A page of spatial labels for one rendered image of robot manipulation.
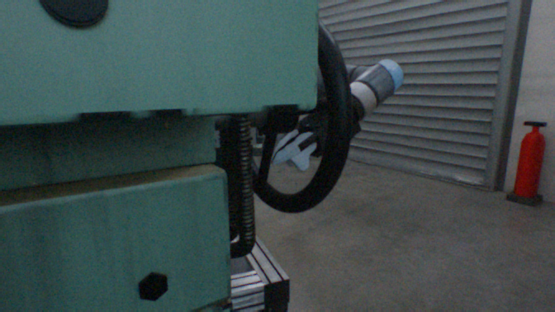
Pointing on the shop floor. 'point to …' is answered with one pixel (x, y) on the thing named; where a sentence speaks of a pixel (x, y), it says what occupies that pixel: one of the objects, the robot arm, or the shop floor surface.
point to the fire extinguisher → (529, 167)
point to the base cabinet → (220, 307)
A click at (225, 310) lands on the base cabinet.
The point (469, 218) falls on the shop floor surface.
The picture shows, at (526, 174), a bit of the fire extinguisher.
